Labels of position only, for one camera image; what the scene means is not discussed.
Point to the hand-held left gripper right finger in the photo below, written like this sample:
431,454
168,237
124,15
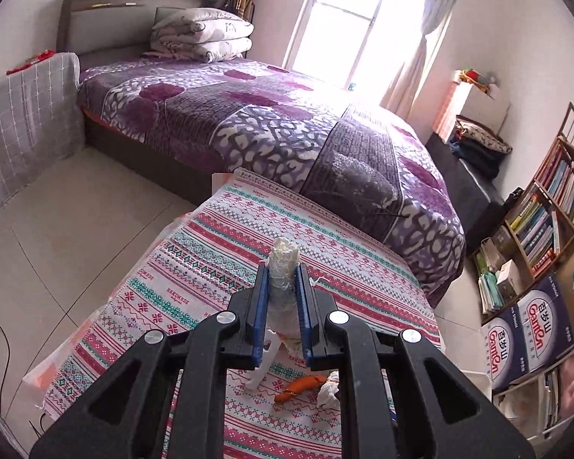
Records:
303,315

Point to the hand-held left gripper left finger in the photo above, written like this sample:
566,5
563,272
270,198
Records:
260,315

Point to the white plastic wrapper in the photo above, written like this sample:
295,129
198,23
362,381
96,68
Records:
283,267

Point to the orange wrapper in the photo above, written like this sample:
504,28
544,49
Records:
299,387

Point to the white tissue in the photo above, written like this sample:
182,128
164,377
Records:
329,392

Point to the white plastic bin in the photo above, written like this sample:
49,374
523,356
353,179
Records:
473,380

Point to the striped patterned tablecloth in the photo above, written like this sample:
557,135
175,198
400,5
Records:
210,267

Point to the stack of books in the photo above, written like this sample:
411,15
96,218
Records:
490,282

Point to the bed with purple blanket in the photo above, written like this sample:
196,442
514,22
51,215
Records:
248,119

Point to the blue and white carton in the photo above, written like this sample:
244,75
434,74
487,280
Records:
543,325
504,349

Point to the black bench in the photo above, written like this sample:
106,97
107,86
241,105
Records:
478,201

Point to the pile of folded clothes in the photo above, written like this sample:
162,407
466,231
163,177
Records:
478,146

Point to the row of colourful books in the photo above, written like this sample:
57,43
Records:
535,234

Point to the white shelf rack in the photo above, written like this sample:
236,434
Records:
545,392

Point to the wooden bookshelf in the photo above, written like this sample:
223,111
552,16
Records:
531,186

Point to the white cabinet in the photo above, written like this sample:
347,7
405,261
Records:
478,107

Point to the folded white quilt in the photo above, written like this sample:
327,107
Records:
201,33

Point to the row of thin books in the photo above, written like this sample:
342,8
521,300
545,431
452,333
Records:
567,186

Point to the plush toys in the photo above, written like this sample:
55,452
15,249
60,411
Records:
478,79

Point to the window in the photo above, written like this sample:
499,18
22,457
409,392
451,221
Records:
354,24

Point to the white curtain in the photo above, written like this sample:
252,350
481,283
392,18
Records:
425,43

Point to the grey checked covered chair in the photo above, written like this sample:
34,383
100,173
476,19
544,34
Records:
24,124

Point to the dark bed headboard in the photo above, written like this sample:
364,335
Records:
100,19

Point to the red cloth item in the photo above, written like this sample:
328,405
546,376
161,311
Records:
28,63

